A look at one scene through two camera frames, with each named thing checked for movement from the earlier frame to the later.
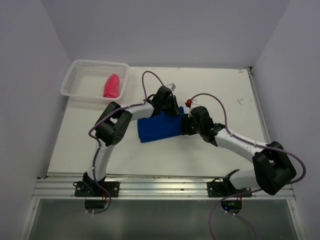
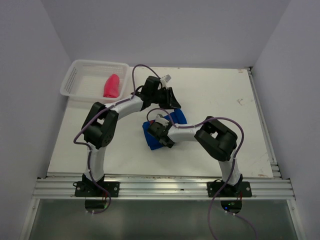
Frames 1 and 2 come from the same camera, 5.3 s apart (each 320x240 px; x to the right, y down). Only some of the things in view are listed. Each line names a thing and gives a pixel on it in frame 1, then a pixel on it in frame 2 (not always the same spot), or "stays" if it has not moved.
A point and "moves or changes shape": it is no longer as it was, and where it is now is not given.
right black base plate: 216,188 stays
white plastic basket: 85,79 stays
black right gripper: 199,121 -> 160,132
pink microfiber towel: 111,86 stays
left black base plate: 91,189 stays
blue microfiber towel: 160,126 moves or changes shape
